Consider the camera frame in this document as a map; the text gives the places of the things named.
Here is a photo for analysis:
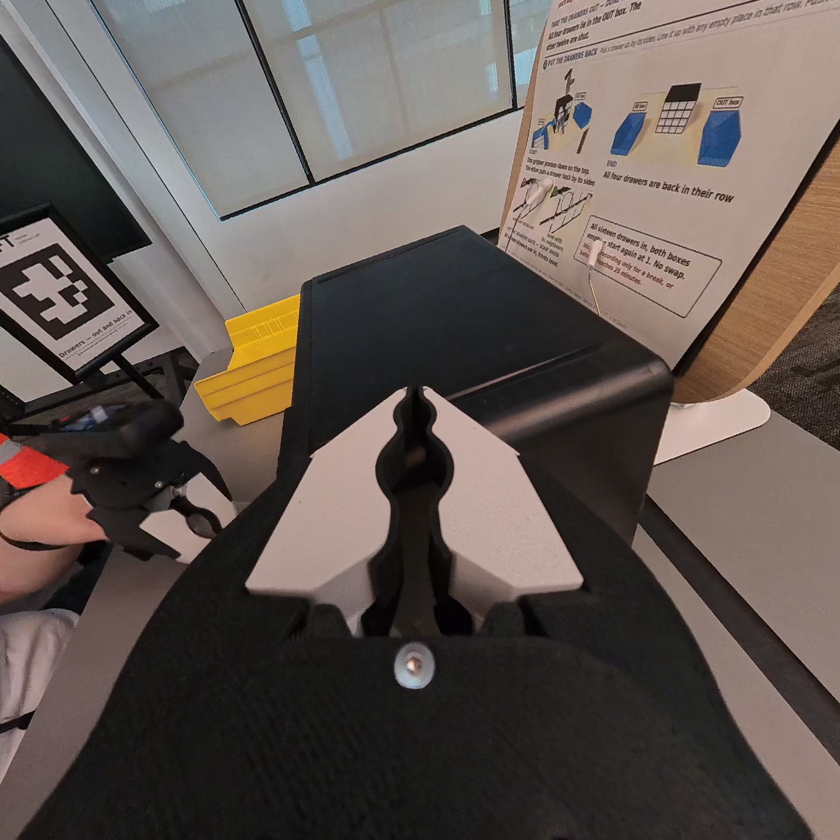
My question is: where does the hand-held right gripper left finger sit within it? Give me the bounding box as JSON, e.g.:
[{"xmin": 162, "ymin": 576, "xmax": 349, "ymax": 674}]
[{"xmin": 244, "ymin": 386, "xmax": 413, "ymax": 637}]

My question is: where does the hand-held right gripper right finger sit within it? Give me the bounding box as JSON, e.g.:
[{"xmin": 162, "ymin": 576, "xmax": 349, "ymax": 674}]
[{"xmin": 420, "ymin": 387, "xmax": 585, "ymax": 636}]

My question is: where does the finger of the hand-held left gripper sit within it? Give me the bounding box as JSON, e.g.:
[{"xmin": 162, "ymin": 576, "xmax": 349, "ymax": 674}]
[
  {"xmin": 139, "ymin": 507, "xmax": 217, "ymax": 565},
  {"xmin": 177, "ymin": 474, "xmax": 238, "ymax": 531}
]

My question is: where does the yellow plastic bin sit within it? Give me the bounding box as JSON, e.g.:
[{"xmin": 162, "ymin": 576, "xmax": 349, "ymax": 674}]
[{"xmin": 193, "ymin": 294, "xmax": 303, "ymax": 427}]

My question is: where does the black drawer cabinet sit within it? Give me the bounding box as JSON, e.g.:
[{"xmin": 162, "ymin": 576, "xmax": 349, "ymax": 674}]
[{"xmin": 279, "ymin": 225, "xmax": 675, "ymax": 546}]

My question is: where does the person's left forearm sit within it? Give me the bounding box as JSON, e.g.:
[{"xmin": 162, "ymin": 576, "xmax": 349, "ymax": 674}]
[{"xmin": 0, "ymin": 543, "xmax": 89, "ymax": 608}]

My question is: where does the person's left hand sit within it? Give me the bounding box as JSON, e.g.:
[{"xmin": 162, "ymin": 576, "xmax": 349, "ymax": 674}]
[{"xmin": 0, "ymin": 474, "xmax": 112, "ymax": 549}]

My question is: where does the black sign stand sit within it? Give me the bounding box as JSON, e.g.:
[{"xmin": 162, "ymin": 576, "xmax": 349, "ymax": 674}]
[{"xmin": 0, "ymin": 344, "xmax": 198, "ymax": 434}]

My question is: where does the framed marker tag sign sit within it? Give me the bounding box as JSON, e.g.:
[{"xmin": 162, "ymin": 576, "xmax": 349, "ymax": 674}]
[{"xmin": 0, "ymin": 202, "xmax": 160, "ymax": 387}]

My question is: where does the person's white clothing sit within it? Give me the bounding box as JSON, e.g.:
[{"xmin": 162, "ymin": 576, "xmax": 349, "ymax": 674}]
[{"xmin": 0, "ymin": 607, "xmax": 80, "ymax": 782}]

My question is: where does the instruction poster on wooden board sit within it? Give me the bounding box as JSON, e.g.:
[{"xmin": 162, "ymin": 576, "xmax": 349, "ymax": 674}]
[{"xmin": 497, "ymin": 0, "xmax": 840, "ymax": 404}]

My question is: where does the frosted window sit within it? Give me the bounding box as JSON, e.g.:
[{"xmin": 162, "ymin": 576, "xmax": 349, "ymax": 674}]
[{"xmin": 88, "ymin": 0, "xmax": 555, "ymax": 221}]

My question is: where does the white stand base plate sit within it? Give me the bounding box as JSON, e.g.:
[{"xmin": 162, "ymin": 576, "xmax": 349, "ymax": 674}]
[{"xmin": 653, "ymin": 387, "xmax": 772, "ymax": 467}]

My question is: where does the white plug with cable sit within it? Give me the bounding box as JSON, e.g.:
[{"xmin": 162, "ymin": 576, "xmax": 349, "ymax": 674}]
[{"xmin": 577, "ymin": 238, "xmax": 608, "ymax": 309}]

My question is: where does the dark wall screen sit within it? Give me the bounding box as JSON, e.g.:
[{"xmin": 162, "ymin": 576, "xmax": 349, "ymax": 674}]
[{"xmin": 0, "ymin": 36, "xmax": 153, "ymax": 260}]

